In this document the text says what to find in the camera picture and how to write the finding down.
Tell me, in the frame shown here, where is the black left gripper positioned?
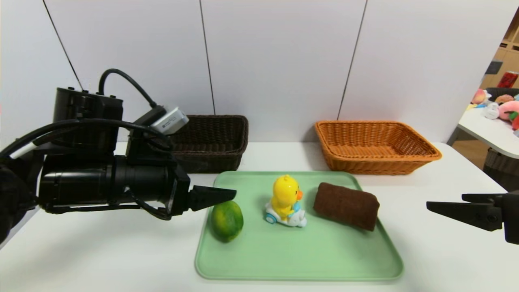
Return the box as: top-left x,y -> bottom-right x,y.
112,155 -> 237,216

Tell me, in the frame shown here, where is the dark small sign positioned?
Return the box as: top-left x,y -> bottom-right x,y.
485,59 -> 504,75

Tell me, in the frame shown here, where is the green lime fruit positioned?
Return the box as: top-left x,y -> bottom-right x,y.
210,200 -> 244,243

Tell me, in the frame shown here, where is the orange wicker basket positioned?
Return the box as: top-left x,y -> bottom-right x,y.
315,120 -> 442,176

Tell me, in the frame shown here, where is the dark wicker bin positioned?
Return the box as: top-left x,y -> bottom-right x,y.
483,147 -> 519,192

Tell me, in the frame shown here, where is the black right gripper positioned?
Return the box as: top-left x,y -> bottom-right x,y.
426,190 -> 519,245

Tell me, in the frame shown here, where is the yellow duck scooter toy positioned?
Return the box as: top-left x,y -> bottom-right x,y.
265,174 -> 307,228

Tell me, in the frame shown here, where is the red drink can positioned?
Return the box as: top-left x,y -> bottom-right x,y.
497,71 -> 519,89

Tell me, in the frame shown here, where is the black storage basket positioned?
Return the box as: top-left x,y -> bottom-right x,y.
486,87 -> 519,103

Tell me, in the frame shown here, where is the dark brown wicker basket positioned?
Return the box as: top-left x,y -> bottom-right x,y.
168,115 -> 249,174

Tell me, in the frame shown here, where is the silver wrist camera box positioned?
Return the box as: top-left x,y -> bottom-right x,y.
151,106 -> 190,135

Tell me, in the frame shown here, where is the brown towel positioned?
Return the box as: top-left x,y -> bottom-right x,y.
313,182 -> 380,232

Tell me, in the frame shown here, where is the light green plastic tray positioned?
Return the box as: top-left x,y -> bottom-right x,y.
195,170 -> 404,281

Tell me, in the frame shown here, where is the wooden shelf unit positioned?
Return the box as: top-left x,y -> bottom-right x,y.
480,8 -> 519,90

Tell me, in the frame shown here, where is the white side table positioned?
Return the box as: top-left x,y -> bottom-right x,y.
458,106 -> 519,159

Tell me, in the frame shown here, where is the large pink plush toy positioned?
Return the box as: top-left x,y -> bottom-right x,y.
499,100 -> 519,122

